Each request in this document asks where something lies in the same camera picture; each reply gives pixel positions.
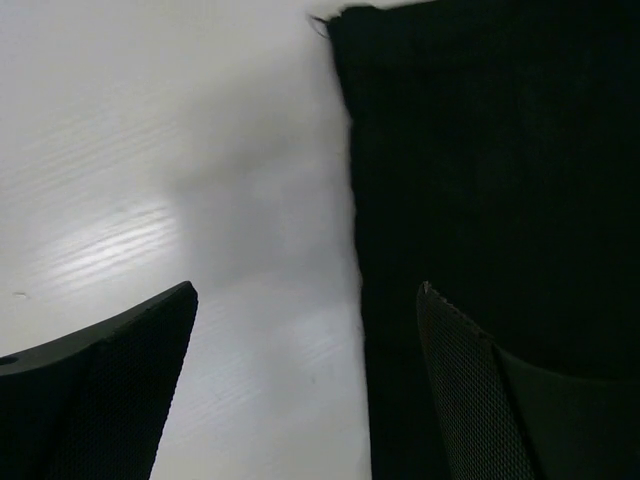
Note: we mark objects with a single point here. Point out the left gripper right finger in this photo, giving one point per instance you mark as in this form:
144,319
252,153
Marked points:
504,418

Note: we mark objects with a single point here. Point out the black skirt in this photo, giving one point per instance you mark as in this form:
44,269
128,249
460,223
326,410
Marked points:
494,154

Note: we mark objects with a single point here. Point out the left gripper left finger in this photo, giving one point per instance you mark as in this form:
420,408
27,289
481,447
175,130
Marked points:
93,404

